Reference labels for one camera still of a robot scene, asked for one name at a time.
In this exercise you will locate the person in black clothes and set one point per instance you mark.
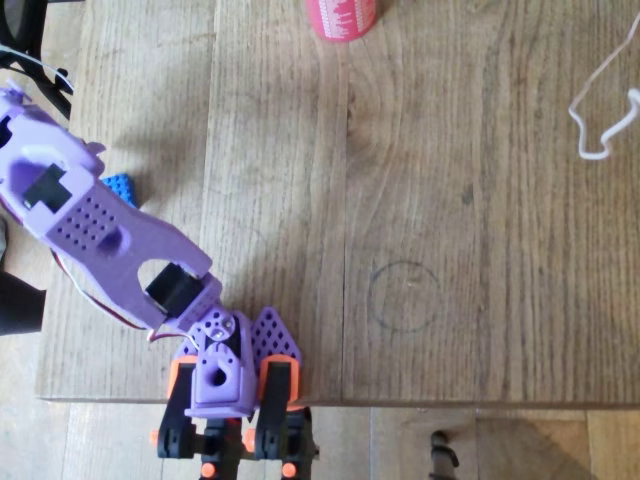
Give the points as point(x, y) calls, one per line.
point(20, 305)

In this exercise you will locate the blue toy brick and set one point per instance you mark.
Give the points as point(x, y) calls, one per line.
point(121, 187)

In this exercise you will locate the black chair frame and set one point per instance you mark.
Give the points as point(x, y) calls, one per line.
point(25, 30)

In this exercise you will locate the black and orange table clamp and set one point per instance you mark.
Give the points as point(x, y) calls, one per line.
point(175, 410)
point(275, 400)

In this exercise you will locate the purple robot arm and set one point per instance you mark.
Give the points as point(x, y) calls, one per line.
point(100, 235)

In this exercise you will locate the red cup with white print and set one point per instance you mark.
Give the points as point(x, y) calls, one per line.
point(342, 17)

